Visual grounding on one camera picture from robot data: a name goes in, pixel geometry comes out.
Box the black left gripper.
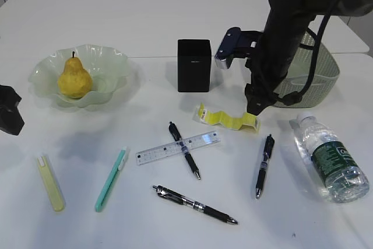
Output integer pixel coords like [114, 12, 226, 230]
[1, 85, 24, 135]

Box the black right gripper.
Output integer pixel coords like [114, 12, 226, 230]
[244, 31, 289, 115]

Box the yellow pear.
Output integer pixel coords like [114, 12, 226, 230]
[58, 51, 93, 99]

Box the yellow waste paper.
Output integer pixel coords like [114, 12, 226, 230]
[193, 103, 261, 133]

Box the clear water bottle green label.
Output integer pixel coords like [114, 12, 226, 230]
[289, 111, 370, 204]

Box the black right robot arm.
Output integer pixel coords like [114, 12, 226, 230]
[245, 0, 372, 115]

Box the green woven plastic basket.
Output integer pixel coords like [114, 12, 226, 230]
[275, 44, 340, 108]

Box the black square pen holder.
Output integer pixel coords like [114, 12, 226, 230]
[177, 39, 212, 93]

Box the dark blue pen at right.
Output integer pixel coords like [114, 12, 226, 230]
[255, 134, 275, 199]

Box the green wavy glass plate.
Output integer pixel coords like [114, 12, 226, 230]
[29, 44, 131, 108]

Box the black pen on ruler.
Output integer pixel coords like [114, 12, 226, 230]
[168, 121, 201, 180]

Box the transparent plastic ruler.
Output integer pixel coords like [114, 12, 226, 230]
[135, 131, 221, 166]

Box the black pen at front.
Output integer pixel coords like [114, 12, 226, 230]
[152, 185, 238, 225]

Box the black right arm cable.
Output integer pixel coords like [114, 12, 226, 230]
[273, 0, 371, 106]

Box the blue silver right wrist camera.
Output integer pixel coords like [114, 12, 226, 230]
[214, 27, 263, 71]

